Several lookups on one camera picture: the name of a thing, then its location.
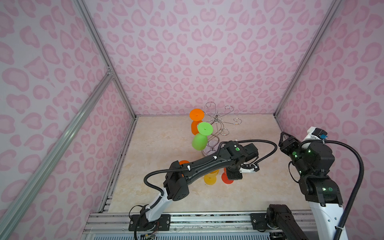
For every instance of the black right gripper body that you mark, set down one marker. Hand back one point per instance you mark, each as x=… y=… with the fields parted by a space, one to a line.
x=295 y=153

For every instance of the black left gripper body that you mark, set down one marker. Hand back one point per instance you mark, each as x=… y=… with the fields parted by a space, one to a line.
x=234 y=173

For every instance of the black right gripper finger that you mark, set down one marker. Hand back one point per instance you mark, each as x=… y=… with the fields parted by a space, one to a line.
x=282 y=140
x=286 y=138

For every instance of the red plastic wine glass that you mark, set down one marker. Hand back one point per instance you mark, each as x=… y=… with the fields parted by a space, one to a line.
x=225 y=178

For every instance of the yellow plastic wine glass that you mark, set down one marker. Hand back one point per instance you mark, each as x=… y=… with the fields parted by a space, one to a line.
x=211 y=178

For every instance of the orange wine glass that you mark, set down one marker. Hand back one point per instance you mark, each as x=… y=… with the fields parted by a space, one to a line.
x=197 y=116
x=183 y=162

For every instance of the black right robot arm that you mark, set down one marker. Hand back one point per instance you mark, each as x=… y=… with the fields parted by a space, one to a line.
x=313 y=161

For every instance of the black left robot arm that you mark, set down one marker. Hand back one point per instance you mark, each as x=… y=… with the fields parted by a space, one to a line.
x=173 y=183

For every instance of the green plastic wine glass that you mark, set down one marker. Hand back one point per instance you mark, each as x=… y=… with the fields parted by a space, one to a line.
x=202 y=130

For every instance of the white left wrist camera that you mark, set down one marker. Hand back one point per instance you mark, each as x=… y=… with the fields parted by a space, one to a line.
x=251 y=168

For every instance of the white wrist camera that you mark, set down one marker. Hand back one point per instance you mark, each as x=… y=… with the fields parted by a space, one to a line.
x=251 y=168
x=314 y=133

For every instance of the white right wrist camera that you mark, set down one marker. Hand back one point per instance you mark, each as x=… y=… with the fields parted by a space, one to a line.
x=314 y=133

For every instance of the chrome wire wine glass rack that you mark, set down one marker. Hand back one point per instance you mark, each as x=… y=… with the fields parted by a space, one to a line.
x=218 y=124

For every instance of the aluminium frame post back right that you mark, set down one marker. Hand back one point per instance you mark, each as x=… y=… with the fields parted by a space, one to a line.
x=322 y=29

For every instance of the aluminium frame post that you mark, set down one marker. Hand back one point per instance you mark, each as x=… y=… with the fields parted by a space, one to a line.
x=91 y=26
x=322 y=29

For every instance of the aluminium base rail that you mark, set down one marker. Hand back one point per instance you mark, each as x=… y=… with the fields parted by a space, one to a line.
x=193 y=226

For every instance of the aluminium frame post back left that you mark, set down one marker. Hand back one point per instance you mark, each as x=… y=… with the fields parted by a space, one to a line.
x=91 y=26

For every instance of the aluminium frame strut left diagonal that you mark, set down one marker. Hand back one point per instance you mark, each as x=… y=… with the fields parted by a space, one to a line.
x=25 y=198

